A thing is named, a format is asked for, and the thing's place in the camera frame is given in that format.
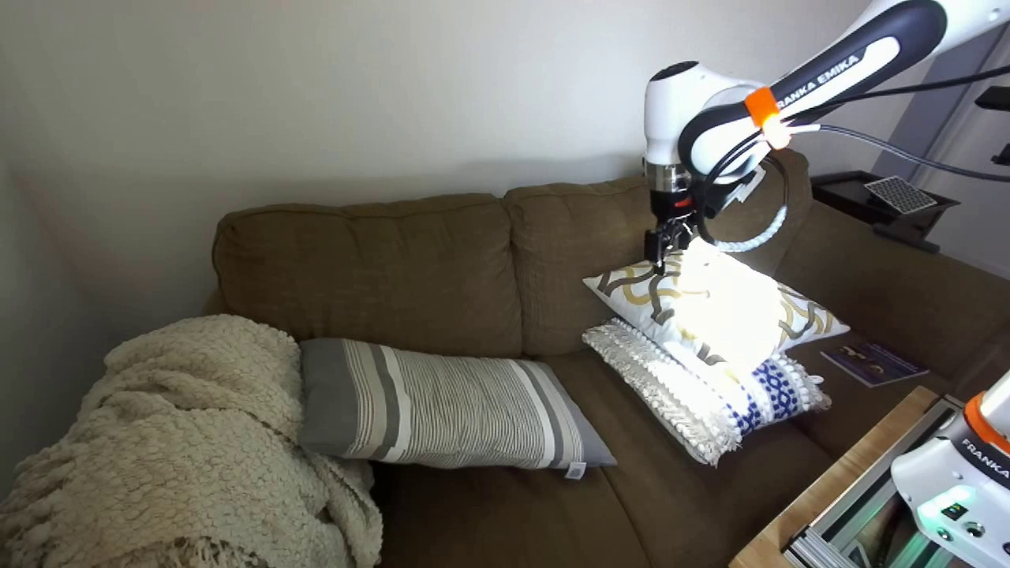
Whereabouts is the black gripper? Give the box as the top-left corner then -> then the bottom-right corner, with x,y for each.
640,166 -> 707,278

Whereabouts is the white pillow brown wave pattern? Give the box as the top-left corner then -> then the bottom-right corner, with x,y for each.
581,233 -> 851,371

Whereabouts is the gray striped pillow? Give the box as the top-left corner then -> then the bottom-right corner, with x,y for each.
297,334 -> 620,485

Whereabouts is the white blue fringed pillow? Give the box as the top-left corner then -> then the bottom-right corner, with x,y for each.
581,319 -> 833,469

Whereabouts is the brown fabric couch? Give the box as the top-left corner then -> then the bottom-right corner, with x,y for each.
208,148 -> 1010,568

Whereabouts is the black side table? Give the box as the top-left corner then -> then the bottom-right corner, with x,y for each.
811,166 -> 959,254

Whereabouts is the dark purple book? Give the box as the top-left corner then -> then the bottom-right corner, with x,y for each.
818,334 -> 932,390

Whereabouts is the gray pad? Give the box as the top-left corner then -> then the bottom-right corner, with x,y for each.
862,174 -> 940,219

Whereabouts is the wooden table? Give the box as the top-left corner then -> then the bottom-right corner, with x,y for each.
729,381 -> 950,568

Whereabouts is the cream knit blanket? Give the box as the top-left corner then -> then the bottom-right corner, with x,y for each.
0,311 -> 387,568

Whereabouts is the white cable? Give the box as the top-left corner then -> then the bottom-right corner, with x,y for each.
711,156 -> 796,254

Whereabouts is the black cable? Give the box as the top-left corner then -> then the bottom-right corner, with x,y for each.
682,60 -> 1010,225

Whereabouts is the aluminium frame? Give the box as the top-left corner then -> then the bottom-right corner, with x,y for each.
784,396 -> 989,568

